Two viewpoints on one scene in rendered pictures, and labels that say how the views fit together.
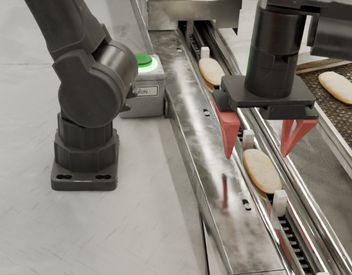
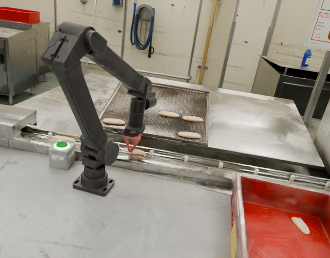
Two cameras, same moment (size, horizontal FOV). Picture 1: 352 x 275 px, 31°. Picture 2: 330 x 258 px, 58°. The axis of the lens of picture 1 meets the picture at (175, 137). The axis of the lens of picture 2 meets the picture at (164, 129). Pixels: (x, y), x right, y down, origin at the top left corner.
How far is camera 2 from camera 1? 0.93 m
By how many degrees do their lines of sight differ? 66
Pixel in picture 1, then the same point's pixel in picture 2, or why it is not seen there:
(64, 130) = (99, 173)
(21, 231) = (125, 208)
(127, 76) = not seen: hidden behind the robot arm
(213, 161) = (127, 156)
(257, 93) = (139, 126)
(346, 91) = (119, 121)
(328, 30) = (151, 101)
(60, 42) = (101, 138)
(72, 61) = (110, 142)
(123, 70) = not seen: hidden behind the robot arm
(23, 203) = (109, 205)
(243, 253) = (171, 165)
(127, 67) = not seen: hidden behind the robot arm
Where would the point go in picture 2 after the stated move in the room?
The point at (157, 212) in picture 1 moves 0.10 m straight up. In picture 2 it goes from (132, 178) to (134, 154)
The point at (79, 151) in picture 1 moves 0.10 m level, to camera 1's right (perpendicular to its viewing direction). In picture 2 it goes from (104, 177) to (118, 163)
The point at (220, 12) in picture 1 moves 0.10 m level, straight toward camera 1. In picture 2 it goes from (31, 119) to (50, 125)
